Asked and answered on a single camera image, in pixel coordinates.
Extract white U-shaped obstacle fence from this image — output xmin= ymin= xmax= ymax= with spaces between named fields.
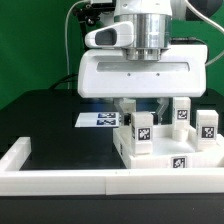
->
xmin=0 ymin=137 xmax=224 ymax=196

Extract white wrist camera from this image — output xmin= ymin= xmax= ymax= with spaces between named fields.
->
xmin=85 ymin=21 xmax=134 ymax=48

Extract black cables at base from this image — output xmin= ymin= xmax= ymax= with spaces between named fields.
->
xmin=49 ymin=73 xmax=79 ymax=90

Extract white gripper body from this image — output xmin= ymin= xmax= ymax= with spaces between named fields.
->
xmin=78 ymin=45 xmax=207 ymax=98

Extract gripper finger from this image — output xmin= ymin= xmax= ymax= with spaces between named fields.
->
xmin=153 ymin=97 xmax=169 ymax=125
xmin=114 ymin=98 xmax=131 ymax=126

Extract white sheet with markers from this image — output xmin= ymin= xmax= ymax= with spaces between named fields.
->
xmin=75 ymin=112 xmax=119 ymax=127

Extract white cable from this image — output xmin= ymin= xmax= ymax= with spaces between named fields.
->
xmin=64 ymin=0 xmax=224 ymax=90

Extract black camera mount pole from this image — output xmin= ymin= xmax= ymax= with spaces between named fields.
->
xmin=72 ymin=0 xmax=116 ymax=37

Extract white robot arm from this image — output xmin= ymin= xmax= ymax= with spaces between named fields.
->
xmin=78 ymin=0 xmax=223 ymax=125

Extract white square table top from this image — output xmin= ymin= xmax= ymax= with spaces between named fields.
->
xmin=113 ymin=125 xmax=224 ymax=169

